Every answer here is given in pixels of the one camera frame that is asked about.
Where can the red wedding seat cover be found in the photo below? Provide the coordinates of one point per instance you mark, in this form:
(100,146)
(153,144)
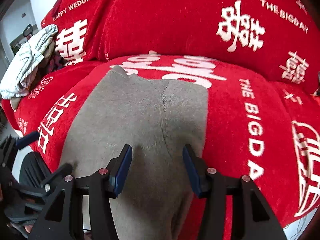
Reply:
(267,130)

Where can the person left hand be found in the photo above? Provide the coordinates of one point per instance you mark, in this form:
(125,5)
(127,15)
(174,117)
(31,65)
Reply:
(25,230)

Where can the dark plaid garment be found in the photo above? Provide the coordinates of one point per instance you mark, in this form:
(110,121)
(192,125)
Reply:
(55,63)

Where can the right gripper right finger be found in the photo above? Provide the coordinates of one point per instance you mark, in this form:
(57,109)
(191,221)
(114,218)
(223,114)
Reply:
(252,216)

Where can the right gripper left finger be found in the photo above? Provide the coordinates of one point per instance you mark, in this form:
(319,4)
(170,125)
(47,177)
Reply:
(94,192)

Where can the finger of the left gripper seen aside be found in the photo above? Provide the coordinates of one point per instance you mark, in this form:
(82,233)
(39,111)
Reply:
(27,140)

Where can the red wedding back cushion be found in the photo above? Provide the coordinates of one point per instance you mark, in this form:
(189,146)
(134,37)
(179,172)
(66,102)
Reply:
(276,38)

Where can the white green patterned cloth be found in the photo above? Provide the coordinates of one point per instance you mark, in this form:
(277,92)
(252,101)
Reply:
(22,69)

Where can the grey knit sweater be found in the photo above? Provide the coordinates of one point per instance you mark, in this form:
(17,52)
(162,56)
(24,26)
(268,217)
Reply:
(157,118)

